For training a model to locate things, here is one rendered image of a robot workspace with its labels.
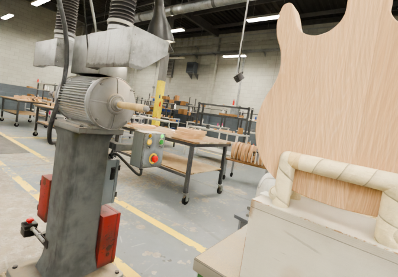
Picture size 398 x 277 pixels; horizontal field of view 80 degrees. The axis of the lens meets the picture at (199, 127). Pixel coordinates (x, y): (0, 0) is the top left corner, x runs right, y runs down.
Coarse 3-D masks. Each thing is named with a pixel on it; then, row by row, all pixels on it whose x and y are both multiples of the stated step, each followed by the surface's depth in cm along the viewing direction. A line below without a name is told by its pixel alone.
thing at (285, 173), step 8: (280, 160) 46; (280, 168) 46; (288, 168) 45; (280, 176) 46; (288, 176) 45; (280, 184) 46; (288, 184) 45; (280, 192) 46; (288, 192) 46; (272, 200) 47; (280, 200) 46; (288, 200) 46
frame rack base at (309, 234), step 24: (264, 216) 46; (288, 216) 44; (312, 216) 44; (336, 216) 46; (360, 216) 48; (264, 240) 46; (288, 240) 43; (312, 240) 41; (336, 240) 39; (360, 240) 37; (264, 264) 46; (288, 264) 43; (312, 264) 41; (336, 264) 38; (360, 264) 36; (384, 264) 35
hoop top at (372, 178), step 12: (288, 156) 45; (300, 156) 44; (312, 156) 44; (300, 168) 44; (312, 168) 42; (324, 168) 41; (336, 168) 40; (348, 168) 39; (360, 168) 38; (372, 168) 38; (348, 180) 39; (360, 180) 38; (372, 180) 37; (384, 180) 36; (396, 180) 35
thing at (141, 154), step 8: (136, 136) 131; (144, 136) 127; (152, 136) 131; (136, 144) 131; (144, 144) 128; (152, 144) 132; (160, 144) 136; (136, 152) 130; (144, 152) 128; (152, 152) 133; (160, 152) 137; (136, 160) 130; (144, 160) 129; (160, 160) 138
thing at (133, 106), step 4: (120, 104) 107; (124, 104) 105; (128, 104) 103; (132, 104) 102; (136, 104) 101; (140, 104) 100; (124, 108) 106; (128, 108) 104; (132, 108) 102; (136, 108) 100; (140, 108) 98
